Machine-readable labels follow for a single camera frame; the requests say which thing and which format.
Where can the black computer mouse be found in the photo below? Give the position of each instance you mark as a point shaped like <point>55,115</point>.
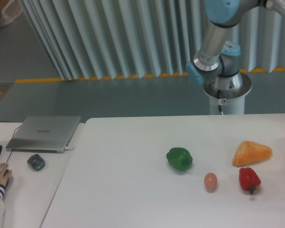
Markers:
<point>7,173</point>

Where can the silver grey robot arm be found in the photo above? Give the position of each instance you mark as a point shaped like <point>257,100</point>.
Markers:
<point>224,15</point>

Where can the green bell pepper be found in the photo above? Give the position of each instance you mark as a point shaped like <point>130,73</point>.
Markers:
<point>179,158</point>

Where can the red bell pepper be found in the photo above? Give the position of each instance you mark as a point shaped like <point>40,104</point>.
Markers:
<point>248,180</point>

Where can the dark earbuds case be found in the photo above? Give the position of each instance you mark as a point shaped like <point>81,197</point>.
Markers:
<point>36,162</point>

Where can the silver closed laptop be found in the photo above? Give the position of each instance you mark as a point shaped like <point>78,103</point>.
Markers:
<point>44,134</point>

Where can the white folding partition screen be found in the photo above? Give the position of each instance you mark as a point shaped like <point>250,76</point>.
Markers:
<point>112,38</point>

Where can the cardboard box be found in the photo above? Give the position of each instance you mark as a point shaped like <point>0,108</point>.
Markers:
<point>9,11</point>

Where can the brown egg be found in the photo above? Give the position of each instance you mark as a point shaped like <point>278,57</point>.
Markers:
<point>210,181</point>

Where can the orange triangular bread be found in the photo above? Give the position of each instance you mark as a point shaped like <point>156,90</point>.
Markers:
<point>249,152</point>

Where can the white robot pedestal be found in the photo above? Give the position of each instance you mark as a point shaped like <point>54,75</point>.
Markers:
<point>227,94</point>

